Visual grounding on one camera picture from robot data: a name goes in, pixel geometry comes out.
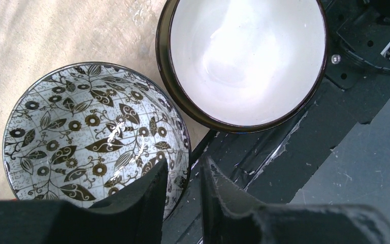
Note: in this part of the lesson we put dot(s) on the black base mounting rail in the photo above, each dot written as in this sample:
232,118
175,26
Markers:
332,151

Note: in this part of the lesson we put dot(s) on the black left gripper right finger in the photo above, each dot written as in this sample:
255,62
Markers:
231,215

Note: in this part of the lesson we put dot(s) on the black bowl white inside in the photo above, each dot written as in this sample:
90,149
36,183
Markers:
241,66

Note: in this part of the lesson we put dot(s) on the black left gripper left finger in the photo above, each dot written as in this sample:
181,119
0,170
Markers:
132,215

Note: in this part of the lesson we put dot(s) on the floral patterned bowl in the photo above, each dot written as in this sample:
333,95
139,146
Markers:
85,131

